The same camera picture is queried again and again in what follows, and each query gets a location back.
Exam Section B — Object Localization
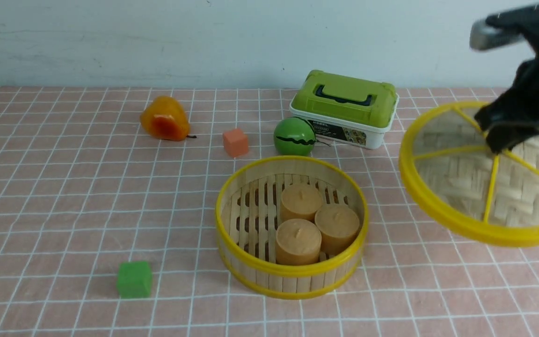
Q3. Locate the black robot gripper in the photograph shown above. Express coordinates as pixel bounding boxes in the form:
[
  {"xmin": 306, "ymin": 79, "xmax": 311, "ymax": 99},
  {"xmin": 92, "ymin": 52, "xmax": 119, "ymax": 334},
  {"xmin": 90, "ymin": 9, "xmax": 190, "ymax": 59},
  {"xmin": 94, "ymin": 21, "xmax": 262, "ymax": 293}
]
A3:
[{"xmin": 470, "ymin": 4, "xmax": 539, "ymax": 154}]

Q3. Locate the yellow woven bamboo steamer lid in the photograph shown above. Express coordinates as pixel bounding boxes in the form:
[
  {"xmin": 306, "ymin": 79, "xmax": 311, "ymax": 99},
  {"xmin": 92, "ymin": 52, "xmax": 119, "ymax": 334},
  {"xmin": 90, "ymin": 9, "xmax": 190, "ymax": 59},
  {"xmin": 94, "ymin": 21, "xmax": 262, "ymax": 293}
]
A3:
[{"xmin": 399, "ymin": 102, "xmax": 539, "ymax": 248}]

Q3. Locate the yellow bamboo steamer basket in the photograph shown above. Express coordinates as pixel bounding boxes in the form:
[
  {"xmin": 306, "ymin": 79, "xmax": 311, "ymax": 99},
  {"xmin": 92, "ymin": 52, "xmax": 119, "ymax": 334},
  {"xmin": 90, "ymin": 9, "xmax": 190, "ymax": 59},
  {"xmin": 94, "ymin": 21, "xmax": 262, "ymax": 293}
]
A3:
[{"xmin": 215, "ymin": 155, "xmax": 370, "ymax": 300}]

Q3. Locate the green lidded white storage box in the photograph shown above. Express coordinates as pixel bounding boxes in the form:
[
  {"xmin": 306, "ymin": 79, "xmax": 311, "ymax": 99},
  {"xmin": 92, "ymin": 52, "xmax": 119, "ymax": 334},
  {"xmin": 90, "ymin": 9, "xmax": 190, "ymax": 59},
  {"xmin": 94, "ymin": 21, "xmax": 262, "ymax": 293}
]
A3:
[{"xmin": 290, "ymin": 70, "xmax": 399, "ymax": 150}]

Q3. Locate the right tan toy bun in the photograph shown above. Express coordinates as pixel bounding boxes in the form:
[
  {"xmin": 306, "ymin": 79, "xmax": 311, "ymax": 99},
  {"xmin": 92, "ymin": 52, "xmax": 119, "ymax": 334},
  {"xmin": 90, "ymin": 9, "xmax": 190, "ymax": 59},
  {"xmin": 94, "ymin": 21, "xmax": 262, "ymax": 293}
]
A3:
[{"xmin": 314, "ymin": 204, "xmax": 361, "ymax": 256}]

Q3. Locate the tan toy bun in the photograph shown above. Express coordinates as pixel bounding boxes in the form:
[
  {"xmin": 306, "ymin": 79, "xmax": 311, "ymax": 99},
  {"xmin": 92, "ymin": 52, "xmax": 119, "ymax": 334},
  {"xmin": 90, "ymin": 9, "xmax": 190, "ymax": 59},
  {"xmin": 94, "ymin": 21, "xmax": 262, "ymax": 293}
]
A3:
[
  {"xmin": 314, "ymin": 204, "xmax": 361, "ymax": 256},
  {"xmin": 275, "ymin": 219, "xmax": 322, "ymax": 266},
  {"xmin": 279, "ymin": 183, "xmax": 324, "ymax": 222}
]

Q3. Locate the green toy watermelon ball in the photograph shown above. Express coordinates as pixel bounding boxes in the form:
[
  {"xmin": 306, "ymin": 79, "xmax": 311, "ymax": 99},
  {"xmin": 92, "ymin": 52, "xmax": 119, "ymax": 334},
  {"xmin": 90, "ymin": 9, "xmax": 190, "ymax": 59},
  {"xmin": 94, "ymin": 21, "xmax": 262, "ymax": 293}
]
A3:
[{"xmin": 273, "ymin": 117, "xmax": 330, "ymax": 156}]

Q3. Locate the back tan toy bun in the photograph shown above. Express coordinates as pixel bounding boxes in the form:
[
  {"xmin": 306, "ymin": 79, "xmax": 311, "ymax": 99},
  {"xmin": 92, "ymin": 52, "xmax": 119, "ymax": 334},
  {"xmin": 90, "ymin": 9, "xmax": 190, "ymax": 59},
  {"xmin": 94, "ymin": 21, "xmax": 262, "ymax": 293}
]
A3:
[{"xmin": 279, "ymin": 183, "xmax": 324, "ymax": 222}]

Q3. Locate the front tan toy bun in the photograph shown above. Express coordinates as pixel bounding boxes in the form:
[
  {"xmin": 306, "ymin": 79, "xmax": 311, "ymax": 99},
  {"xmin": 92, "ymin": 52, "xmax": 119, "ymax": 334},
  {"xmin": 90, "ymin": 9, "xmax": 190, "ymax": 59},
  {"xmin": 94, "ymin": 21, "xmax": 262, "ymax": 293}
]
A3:
[{"xmin": 275, "ymin": 219, "xmax": 322, "ymax": 266}]

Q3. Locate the orange foam cube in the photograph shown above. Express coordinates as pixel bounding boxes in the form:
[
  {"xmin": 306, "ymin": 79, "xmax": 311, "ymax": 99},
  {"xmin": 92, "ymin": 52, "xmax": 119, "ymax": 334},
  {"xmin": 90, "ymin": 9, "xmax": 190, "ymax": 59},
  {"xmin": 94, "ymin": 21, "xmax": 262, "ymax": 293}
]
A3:
[{"xmin": 223, "ymin": 128, "xmax": 249, "ymax": 158}]

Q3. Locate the orange yellow toy pear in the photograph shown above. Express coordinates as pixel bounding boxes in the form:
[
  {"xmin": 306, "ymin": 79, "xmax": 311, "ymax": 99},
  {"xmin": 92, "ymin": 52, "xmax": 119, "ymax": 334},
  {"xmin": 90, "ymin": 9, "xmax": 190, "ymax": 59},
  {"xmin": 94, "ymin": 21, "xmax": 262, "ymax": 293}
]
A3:
[{"xmin": 140, "ymin": 95, "xmax": 197, "ymax": 141}]

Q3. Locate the green foam cube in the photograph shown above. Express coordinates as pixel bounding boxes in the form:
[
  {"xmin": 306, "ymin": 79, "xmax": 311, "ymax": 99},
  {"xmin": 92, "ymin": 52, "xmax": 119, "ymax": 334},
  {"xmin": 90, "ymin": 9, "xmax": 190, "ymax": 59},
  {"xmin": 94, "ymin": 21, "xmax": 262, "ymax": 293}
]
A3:
[{"xmin": 116, "ymin": 260, "xmax": 153, "ymax": 299}]

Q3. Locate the pink checkered tablecloth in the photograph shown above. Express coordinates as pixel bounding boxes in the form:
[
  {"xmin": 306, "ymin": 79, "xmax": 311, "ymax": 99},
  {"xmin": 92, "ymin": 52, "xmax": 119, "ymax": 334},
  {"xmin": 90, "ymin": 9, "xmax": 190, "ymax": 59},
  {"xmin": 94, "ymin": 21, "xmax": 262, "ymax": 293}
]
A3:
[{"xmin": 0, "ymin": 86, "xmax": 539, "ymax": 337}]

